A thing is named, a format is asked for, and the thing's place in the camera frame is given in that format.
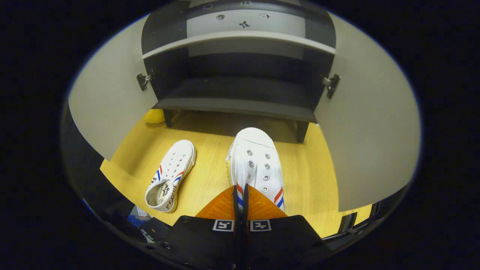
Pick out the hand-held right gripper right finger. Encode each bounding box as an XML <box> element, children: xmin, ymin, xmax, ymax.
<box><xmin>242</xmin><ymin>184</ymin><xmax>329</xmax><ymax>270</ymax></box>

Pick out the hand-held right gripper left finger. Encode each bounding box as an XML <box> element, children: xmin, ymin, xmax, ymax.
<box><xmin>161</xmin><ymin>185</ymin><xmax>240</xmax><ymax>270</ymax></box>

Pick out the white canvas shoe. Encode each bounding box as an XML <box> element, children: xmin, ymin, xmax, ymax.
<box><xmin>225</xmin><ymin>127</ymin><xmax>285</xmax><ymax>212</ymax></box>
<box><xmin>145</xmin><ymin>140</ymin><xmax>196</xmax><ymax>213</ymax></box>

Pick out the white grey shoe cabinet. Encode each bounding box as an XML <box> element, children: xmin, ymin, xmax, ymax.
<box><xmin>142</xmin><ymin>0</ymin><xmax>338</xmax><ymax>143</ymax></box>

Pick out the white shoe cabinet door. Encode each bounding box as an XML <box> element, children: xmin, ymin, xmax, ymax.
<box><xmin>69</xmin><ymin>15</ymin><xmax>160</xmax><ymax>162</ymax></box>
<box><xmin>313</xmin><ymin>13</ymin><xmax>421</xmax><ymax>212</ymax></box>

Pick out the yellow plush toy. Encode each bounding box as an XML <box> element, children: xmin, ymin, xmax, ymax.
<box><xmin>144</xmin><ymin>109</ymin><xmax>165</xmax><ymax>124</ymax></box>

